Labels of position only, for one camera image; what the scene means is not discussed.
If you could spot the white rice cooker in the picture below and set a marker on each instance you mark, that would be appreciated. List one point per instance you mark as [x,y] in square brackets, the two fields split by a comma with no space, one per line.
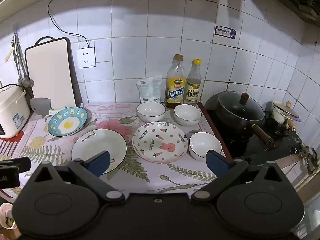
[11,110]

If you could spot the white printed cup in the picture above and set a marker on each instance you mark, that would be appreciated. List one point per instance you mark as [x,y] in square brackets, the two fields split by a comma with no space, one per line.
[6,216]

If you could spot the white bowl black rim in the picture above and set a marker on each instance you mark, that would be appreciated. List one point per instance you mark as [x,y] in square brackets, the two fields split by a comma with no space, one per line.
[202,145]
[150,111]
[187,113]

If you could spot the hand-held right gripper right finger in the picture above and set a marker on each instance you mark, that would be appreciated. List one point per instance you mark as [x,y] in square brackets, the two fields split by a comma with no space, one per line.
[217,163]

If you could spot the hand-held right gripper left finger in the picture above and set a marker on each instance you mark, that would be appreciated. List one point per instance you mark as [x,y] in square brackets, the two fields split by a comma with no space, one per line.
[100,163]

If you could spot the cooking oil bottle yellow label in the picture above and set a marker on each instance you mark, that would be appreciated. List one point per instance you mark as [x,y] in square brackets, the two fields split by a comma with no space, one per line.
[175,85]

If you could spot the white cutting board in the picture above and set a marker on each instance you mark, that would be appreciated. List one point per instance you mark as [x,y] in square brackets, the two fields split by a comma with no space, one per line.
[50,72]

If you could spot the white plate black rim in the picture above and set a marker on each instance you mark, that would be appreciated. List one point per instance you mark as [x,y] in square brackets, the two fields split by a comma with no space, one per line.
[97,143]

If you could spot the hanging kitchen utensils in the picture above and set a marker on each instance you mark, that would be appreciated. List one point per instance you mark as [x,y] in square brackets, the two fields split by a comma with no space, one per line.
[18,62]

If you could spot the blue fried egg plate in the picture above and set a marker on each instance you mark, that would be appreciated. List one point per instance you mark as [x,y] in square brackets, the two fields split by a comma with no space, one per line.
[67,122]

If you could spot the black wok with glass lid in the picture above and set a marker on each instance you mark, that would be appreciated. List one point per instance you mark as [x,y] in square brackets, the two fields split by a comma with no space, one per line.
[240,112]

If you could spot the floral tablecloth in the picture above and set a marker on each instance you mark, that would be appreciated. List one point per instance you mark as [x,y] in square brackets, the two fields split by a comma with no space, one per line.
[155,172]

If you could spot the small white enamel pot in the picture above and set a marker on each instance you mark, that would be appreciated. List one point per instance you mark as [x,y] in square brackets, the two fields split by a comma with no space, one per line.
[281,111]

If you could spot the white salt bag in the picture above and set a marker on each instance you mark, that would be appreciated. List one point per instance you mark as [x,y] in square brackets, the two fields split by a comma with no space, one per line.
[148,90]

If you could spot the clear vinegar bottle yellow cap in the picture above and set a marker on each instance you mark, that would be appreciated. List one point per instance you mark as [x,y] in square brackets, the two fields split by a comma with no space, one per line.
[193,87]

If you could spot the black gas stove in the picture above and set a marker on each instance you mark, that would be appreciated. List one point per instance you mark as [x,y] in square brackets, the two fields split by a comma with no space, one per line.
[252,142]

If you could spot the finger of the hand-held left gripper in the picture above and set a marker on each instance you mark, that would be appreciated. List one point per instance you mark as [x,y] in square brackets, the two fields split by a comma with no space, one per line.
[21,164]

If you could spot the white rabbit carrot plate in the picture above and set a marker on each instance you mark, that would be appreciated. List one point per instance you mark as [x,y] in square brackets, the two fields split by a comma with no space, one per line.
[160,142]

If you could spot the white wall socket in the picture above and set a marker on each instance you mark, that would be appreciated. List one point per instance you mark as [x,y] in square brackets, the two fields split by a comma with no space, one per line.
[86,57]

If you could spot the blue wall sticker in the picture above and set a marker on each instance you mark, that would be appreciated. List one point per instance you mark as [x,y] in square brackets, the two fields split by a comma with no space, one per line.
[225,32]

